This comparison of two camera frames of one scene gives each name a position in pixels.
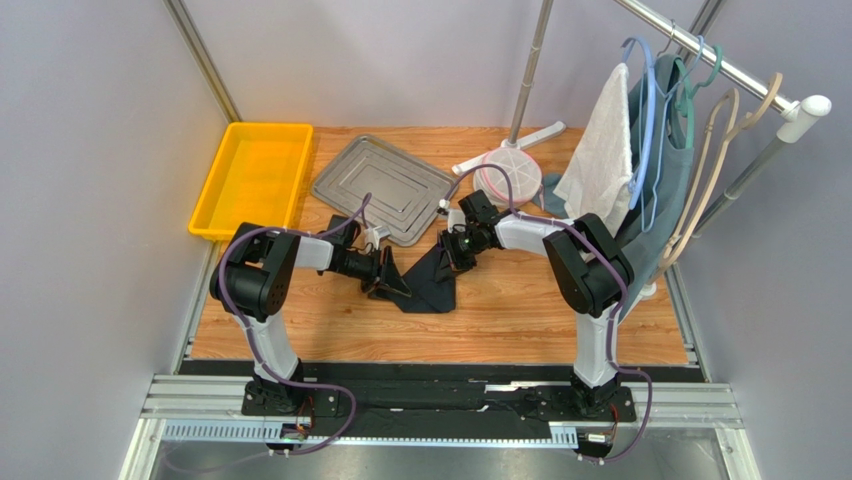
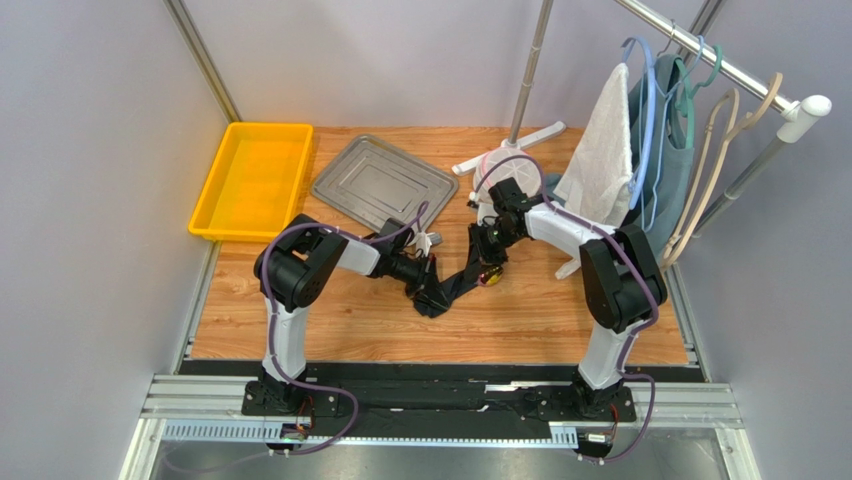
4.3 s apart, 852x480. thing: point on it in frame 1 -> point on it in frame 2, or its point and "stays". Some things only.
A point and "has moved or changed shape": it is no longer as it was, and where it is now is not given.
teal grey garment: [662, 148] stays
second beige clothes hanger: [713, 168] stays
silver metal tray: [380, 186] stays
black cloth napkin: [428, 295] has moved or changed shape
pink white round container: [525, 172] stays
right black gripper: [446, 250] -> [481, 246]
